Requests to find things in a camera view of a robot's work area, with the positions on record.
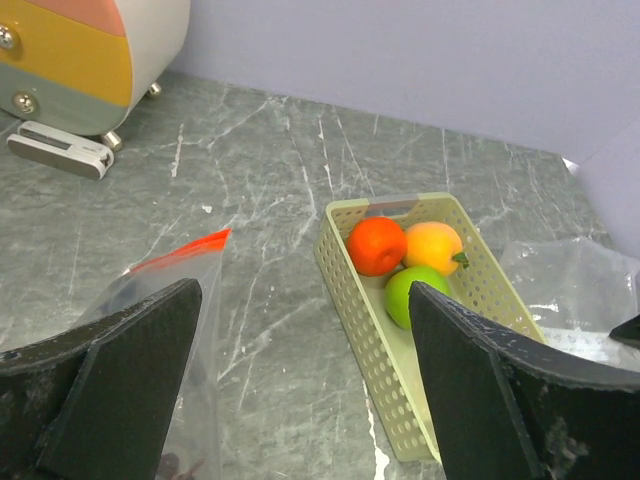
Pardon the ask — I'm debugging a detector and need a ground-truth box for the small silver metal bracket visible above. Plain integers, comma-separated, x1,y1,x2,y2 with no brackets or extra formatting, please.
6,121,114,180

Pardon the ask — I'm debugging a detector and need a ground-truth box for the red-zipper clear bag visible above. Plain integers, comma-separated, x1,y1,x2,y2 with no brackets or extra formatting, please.
75,228,231,479

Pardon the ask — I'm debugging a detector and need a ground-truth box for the orange fruit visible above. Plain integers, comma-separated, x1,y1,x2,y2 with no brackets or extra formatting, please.
346,216,407,276

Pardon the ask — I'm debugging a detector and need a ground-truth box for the blue-zipper clear bag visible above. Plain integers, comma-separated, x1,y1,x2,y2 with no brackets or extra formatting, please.
500,237,639,372

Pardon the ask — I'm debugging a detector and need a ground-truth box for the green apple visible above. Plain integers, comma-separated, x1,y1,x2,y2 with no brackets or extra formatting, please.
384,266,451,330

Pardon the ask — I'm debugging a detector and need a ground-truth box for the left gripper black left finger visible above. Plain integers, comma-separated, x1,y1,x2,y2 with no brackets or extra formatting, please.
1,279,202,479

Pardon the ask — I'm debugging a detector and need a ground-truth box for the yellow-green perforated plastic basket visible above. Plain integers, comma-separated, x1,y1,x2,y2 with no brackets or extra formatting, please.
314,192,544,462

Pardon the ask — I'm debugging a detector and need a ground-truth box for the white corner clip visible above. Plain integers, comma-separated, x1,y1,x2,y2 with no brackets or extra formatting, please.
562,158,579,176

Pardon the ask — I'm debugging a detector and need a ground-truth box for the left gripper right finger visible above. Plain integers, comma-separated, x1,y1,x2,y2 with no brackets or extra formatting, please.
409,282,639,479

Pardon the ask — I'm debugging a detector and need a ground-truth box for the yellow-orange peach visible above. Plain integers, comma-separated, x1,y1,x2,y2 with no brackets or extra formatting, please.
403,221,470,276

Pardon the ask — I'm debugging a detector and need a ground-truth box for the cylindrical drawer box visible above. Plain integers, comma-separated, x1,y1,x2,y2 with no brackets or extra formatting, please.
1,0,191,150

